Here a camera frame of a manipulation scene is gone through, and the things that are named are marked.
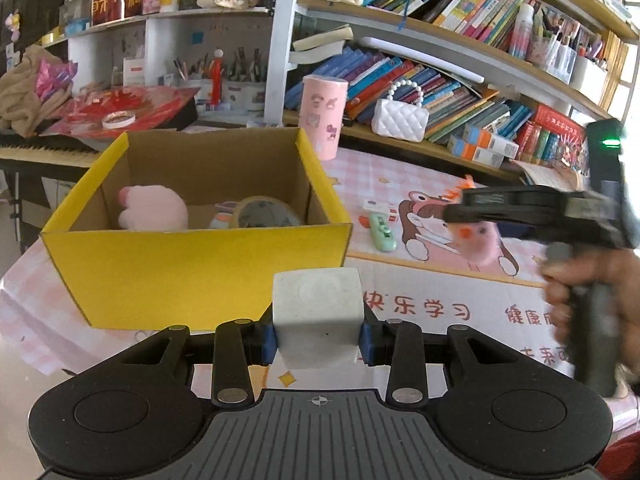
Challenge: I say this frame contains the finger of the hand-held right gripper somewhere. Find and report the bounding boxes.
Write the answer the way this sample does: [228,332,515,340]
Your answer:
[442,185,571,233]

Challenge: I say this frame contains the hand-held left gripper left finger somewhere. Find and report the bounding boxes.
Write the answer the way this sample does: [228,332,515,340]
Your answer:
[107,310,276,408]

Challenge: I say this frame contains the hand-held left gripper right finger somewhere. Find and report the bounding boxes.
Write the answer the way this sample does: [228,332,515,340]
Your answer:
[357,307,526,408]

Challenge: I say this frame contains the pink pig plush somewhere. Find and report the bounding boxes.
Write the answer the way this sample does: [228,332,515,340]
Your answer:
[447,220,501,267]

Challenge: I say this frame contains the white cube block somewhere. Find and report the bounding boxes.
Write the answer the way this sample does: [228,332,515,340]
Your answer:
[272,267,365,370]

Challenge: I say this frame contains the yellow cardboard box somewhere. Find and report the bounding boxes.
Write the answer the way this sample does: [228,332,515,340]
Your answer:
[40,127,353,331]

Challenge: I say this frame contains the yellow tape roll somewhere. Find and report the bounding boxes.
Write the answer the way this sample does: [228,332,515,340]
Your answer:
[234,195,303,228]

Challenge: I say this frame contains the pink plush toy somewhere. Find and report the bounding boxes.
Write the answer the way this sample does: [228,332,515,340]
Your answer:
[117,185,190,230]

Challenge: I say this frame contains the person's right hand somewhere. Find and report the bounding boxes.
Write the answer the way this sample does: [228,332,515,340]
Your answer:
[541,247,640,391]

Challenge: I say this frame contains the orange clip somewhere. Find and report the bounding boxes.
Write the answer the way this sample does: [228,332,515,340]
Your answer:
[445,175,476,201]

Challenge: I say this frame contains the stack of papers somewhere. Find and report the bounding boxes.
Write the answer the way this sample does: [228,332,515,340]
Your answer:
[510,160,591,193]

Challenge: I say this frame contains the orange and white box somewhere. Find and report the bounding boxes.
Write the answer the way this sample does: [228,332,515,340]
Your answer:
[447,137,506,168]
[462,125,521,158]

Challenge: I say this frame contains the red boxed book set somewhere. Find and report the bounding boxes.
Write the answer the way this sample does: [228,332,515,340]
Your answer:
[515,105,586,168]

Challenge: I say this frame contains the row of colourful books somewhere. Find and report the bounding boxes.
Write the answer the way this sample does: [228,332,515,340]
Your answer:
[285,47,536,143]

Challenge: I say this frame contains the white quilted handbag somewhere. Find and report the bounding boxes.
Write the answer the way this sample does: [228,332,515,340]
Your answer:
[372,79,430,143]

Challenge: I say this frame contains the white organizer box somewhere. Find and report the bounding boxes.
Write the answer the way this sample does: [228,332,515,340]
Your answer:
[570,52,610,102]

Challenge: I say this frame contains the yellow spine books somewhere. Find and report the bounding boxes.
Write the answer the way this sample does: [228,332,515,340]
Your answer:
[600,30,632,113]

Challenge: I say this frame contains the clear pen organizer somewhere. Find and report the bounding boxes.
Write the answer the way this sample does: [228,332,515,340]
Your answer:
[530,17,576,83]

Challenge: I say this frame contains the glue bottle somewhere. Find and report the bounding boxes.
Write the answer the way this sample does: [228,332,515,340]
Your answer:
[510,4,536,58]

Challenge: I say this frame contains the pink cylindrical canister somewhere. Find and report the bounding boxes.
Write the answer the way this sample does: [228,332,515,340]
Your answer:
[298,74,349,162]

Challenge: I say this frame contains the row of upright books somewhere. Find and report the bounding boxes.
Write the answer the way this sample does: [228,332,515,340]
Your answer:
[365,0,546,43]

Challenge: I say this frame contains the red clothing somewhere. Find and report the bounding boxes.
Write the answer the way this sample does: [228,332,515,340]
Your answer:
[597,427,640,480]

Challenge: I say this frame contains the stacked lying books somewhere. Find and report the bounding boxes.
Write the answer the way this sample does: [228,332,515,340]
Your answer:
[292,25,353,63]

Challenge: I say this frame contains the white pen holder with pens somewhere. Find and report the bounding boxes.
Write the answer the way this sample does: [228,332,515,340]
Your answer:
[172,47,266,111]

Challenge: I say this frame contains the red paper goods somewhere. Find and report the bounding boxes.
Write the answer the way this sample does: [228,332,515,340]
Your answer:
[50,87,201,136]

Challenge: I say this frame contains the red figurine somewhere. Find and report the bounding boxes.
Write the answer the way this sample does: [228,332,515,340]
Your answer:
[210,49,225,111]

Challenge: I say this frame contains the small white tape roll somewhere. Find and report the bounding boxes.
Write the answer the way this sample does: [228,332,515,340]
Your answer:
[101,111,136,130]

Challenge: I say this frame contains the white and wooden bookshelf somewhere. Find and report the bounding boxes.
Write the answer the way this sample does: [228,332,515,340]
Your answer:
[40,0,640,186]

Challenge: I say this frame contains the piano keyboard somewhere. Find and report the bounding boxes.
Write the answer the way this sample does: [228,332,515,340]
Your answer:
[0,132,101,168]

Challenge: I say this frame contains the white box with red label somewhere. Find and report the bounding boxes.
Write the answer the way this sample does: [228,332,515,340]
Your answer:
[122,57,146,86]

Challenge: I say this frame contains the pink foil wrapper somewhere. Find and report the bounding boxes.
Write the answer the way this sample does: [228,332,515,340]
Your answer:
[35,57,78,103]

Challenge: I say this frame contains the beige towel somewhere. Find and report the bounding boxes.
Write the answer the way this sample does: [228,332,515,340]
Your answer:
[0,45,76,136]

